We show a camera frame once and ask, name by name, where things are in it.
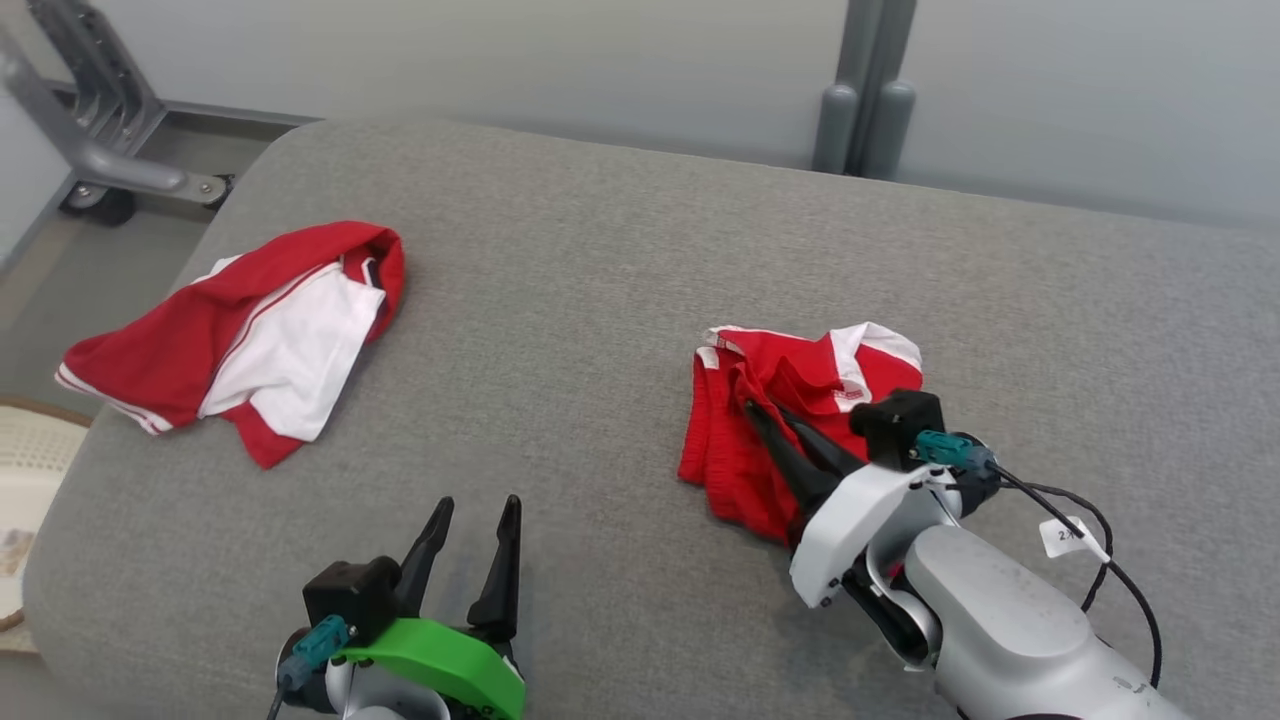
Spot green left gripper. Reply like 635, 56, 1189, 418
323, 494, 527, 720

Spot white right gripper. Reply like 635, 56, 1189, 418
745, 400, 962, 610

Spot red shorts with white stripe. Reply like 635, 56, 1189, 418
678, 322, 924, 546

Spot red Bulls 23 jersey shirt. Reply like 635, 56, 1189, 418
55, 220, 406, 469

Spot woven wicker basket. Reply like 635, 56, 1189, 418
0, 397, 94, 656

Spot black caster wheel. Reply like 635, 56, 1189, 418
58, 185, 137, 228

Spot teal right cable connector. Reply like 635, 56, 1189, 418
914, 430, 998, 478

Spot teal cable connector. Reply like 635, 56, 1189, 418
278, 614, 353, 693
914, 430, 998, 478

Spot teal left cable connector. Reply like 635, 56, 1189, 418
278, 614, 353, 693

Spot white cable label tag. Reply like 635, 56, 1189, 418
1038, 515, 1112, 563

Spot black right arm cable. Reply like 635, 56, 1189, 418
988, 465, 1166, 691

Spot grey partition post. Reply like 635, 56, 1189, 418
812, 0, 919, 179

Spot grey metal stand frame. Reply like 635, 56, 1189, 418
0, 0, 233, 213

